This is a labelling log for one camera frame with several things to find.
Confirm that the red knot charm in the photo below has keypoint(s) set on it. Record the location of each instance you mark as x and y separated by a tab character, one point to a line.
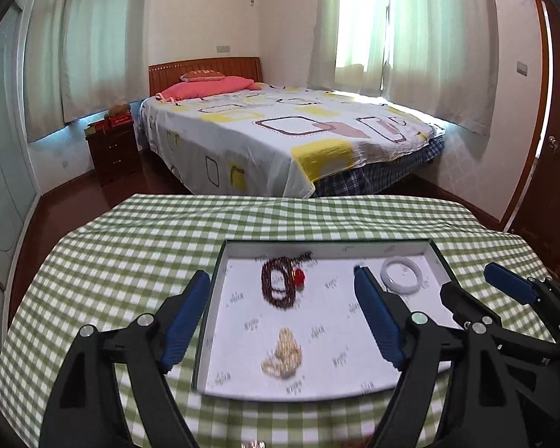
299	276

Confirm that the green checked tablecloth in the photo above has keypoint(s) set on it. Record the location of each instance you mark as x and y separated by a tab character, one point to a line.
121	266

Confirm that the white patterned bed sheet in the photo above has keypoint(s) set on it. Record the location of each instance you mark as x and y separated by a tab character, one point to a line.
261	149

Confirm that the pink pillow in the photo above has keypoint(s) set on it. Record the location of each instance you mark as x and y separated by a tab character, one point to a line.
200	87

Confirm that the blue plaid bed skirt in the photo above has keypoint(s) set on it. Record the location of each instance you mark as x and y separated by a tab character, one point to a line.
378	172

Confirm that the green yellow box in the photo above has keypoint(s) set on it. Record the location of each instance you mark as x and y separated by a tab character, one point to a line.
96	127

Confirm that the white jade bangle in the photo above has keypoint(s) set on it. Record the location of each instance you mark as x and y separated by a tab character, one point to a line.
384	275

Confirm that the white light switch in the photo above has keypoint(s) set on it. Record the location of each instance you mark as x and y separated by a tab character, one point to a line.
521	67

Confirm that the brown plush toy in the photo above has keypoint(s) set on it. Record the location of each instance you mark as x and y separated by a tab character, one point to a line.
118	109

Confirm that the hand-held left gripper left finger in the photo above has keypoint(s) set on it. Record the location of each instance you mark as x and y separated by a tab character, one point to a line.
186	317

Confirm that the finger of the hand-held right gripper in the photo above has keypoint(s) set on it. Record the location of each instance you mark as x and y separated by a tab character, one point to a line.
459	301
508	284

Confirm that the green tray with white lining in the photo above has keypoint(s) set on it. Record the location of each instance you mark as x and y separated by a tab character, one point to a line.
326	336

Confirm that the white sheer curtain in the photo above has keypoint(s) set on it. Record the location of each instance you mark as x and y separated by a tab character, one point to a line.
107	32
443	42
326	23
46	65

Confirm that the small red cushion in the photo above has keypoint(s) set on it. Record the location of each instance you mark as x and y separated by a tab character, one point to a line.
203	74

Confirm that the dark wooden nightstand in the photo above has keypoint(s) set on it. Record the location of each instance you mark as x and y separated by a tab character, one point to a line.
114	154

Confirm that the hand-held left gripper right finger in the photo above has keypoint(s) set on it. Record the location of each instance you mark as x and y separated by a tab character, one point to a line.
378	317

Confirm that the wooden bed headboard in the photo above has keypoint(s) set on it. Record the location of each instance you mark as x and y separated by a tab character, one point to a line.
233	67

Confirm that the red box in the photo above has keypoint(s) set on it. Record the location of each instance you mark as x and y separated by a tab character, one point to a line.
120	120

